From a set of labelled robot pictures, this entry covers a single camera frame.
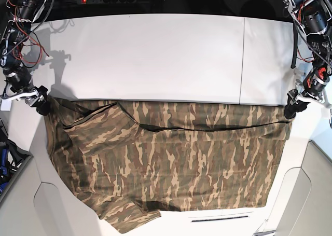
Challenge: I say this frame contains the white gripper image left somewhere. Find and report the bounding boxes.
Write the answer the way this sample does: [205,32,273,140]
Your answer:
[1,86,51,116]

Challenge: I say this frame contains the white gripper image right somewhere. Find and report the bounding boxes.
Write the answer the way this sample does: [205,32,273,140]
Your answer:
[284,89,331,119]

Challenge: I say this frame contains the camouflage T-shirt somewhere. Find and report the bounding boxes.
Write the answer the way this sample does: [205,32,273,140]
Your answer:
[45,98,292,233]

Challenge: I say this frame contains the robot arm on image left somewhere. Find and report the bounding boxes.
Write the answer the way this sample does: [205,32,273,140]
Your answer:
[1,0,55,116]

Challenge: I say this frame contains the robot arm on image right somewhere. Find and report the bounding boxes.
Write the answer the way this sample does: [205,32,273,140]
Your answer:
[282,0,331,119]

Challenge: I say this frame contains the blue and black items bin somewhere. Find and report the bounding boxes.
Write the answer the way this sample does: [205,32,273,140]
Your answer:
[1,119,33,201]

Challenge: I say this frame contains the white camera box image left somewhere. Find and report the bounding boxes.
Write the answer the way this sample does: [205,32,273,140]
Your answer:
[1,100,12,112]

